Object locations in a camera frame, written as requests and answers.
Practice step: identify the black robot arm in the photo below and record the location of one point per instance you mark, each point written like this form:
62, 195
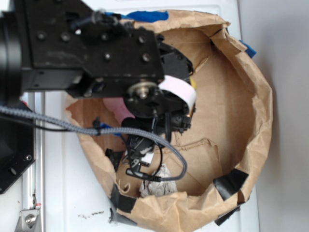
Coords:
48, 45

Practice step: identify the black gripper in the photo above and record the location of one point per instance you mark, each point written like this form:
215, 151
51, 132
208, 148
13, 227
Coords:
166, 106

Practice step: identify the crumpled white paper ball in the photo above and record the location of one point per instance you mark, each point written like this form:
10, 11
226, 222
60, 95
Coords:
159, 189

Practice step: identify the metal corner bracket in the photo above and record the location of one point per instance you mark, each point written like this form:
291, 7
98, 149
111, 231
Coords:
29, 221

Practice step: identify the aluminium frame rail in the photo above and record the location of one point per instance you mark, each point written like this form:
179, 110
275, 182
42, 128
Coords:
33, 189

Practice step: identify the yellow sponge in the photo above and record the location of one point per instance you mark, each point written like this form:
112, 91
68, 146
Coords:
193, 83

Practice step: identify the pink plush bunny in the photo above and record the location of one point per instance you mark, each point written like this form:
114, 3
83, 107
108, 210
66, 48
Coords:
118, 108

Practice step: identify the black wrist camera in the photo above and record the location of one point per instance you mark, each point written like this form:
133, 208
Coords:
140, 148

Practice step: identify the brown paper bag container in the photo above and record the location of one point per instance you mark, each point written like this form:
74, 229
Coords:
226, 146

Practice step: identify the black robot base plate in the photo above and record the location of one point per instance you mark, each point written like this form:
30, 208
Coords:
16, 149

